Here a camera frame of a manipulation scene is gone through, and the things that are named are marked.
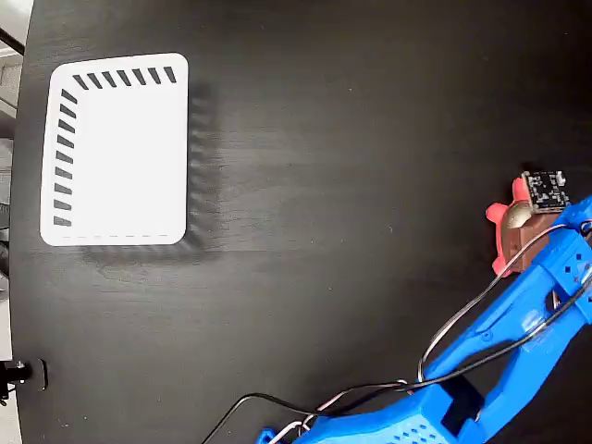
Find red turtle toy gold shell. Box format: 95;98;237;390
485;178;534;279

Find white slotted tray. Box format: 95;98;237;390
39;52;190;247

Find black table clamp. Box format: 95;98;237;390
0;358;49;406

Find black metal bar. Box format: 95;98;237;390
0;27;27;56

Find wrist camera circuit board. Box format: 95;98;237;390
521;169;571;214

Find white red black servo wire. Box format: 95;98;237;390
418;223;569;383

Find black camera cable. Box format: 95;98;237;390
201;277;592;444

